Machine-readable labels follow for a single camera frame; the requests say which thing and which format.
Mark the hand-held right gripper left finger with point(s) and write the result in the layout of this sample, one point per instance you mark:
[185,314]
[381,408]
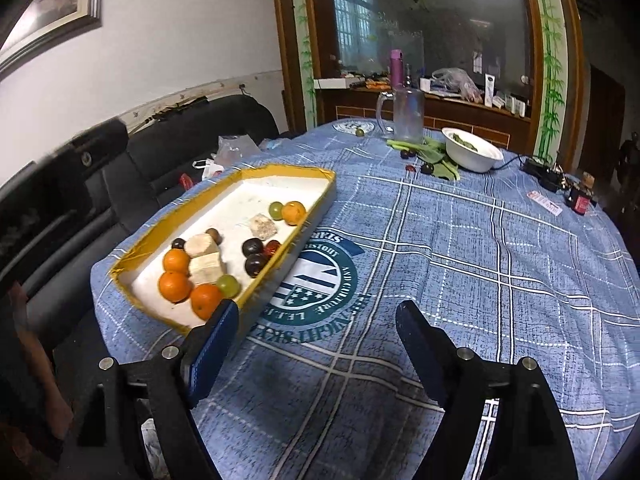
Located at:
[210,350]

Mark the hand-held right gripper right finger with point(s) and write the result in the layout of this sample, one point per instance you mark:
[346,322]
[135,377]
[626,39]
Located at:
[420,355]

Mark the orange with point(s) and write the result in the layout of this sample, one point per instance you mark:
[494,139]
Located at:
[176,262]
[206,301]
[175,286]
[293,211]

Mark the dark plum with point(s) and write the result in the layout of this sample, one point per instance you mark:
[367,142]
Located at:
[178,243]
[252,246]
[255,264]

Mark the small brown fruit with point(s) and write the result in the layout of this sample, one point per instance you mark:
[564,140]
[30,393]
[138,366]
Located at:
[213,234]

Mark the beige fruit chunk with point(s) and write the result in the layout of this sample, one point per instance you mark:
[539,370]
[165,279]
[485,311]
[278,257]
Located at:
[262,225]

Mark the yellow-rimmed white tray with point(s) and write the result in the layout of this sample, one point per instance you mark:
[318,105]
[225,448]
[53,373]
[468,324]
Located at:
[250,195]

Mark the person's left forearm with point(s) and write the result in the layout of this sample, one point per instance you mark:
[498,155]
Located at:
[35,370]

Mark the angular banana piece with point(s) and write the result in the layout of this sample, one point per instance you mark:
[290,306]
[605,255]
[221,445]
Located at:
[207,267]

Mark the blue plaid tablecloth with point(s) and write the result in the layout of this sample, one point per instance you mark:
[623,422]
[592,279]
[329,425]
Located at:
[450,260]

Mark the round banana piece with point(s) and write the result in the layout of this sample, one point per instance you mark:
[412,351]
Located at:
[201,246]

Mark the small red item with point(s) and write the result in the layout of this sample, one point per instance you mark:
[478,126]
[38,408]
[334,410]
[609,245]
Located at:
[186,181]

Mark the white plastic bag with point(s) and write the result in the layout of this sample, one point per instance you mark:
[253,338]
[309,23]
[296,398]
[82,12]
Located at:
[209,168]

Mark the green leafy vegetable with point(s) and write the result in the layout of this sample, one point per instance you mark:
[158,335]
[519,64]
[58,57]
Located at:
[440,167]

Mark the pink packet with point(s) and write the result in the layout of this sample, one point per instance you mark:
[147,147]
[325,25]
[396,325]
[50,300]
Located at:
[544,202]

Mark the white bowl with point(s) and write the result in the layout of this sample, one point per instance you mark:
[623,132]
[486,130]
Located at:
[470,160]

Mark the clear plastic bag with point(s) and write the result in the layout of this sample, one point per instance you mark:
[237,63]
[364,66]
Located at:
[235,147]

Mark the black sofa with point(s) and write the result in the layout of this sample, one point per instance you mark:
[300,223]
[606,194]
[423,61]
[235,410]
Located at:
[150,155]

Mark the red and black device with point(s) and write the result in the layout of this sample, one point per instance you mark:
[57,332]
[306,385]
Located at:
[580,197]

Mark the wooden cabinet with mirror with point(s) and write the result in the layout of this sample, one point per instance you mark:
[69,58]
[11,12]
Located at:
[500,132]

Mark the clear glass pitcher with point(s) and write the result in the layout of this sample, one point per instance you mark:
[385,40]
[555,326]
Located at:
[407,115]

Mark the small white boxes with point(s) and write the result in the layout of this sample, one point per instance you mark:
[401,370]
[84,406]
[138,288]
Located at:
[515,105]

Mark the tall white box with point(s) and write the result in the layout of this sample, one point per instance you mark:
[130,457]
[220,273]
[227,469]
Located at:
[489,89]

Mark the crumpled plastic bag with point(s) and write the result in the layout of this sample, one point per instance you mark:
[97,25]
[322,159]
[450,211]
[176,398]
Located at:
[457,82]

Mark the flat white box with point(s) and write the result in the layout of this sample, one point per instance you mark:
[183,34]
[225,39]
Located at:
[335,83]

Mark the purple bottle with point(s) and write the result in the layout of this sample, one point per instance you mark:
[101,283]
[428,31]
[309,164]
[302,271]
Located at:
[396,67]

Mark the framed wall picture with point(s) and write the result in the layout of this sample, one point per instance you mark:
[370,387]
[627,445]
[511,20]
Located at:
[55,5]

